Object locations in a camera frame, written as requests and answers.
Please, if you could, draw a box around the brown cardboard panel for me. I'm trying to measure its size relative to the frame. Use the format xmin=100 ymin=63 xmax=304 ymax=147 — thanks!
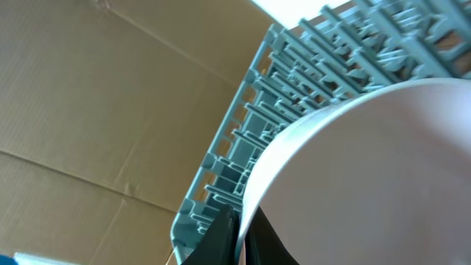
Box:
xmin=1 ymin=0 xmax=272 ymax=264

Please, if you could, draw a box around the white round bowl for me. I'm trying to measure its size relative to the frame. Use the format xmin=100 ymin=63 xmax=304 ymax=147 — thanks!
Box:
xmin=238 ymin=78 xmax=470 ymax=264

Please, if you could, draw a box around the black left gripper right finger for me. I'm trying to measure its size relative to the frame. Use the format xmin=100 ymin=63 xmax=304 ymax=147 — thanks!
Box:
xmin=245 ymin=208 xmax=299 ymax=265

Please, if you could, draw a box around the grey plastic dish rack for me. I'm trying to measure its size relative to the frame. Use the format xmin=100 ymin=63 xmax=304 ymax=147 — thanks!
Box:
xmin=170 ymin=0 xmax=470 ymax=264

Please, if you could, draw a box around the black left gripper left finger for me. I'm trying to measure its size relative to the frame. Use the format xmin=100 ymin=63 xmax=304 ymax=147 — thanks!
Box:
xmin=182 ymin=205 xmax=240 ymax=265

